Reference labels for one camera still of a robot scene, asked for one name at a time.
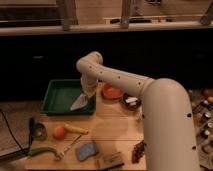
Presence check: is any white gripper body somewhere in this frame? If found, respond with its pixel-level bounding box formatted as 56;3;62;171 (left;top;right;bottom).
81;76;98;97

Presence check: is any grey towel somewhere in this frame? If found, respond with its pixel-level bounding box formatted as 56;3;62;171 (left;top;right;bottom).
70;94;88;111

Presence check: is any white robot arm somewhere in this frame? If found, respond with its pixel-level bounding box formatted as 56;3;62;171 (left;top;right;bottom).
76;51;200;171

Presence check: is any green plastic tray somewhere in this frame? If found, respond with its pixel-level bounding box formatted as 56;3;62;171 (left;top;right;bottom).
41;79;96;116

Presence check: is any orange bowl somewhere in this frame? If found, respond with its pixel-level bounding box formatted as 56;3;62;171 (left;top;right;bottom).
101;83;124;100

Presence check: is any yellow banana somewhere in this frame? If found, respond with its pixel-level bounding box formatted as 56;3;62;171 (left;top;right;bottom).
64;124;89;135

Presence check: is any orange fruit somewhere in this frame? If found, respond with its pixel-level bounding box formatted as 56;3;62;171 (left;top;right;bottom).
53;126;67;140

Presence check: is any blue sponge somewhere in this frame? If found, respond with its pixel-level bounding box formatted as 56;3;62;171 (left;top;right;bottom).
75;141;99;161

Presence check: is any wooden block brush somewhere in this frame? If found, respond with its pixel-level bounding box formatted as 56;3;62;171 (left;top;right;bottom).
97;152;124;170

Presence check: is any dark grape bunch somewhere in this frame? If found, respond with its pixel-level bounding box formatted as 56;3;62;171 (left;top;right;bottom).
132;141;145;164

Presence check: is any small pan with handle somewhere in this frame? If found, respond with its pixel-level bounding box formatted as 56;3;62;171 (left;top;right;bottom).
120;93;141;110

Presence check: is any black cable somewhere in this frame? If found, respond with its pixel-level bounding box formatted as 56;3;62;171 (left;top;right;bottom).
0;109;30;160

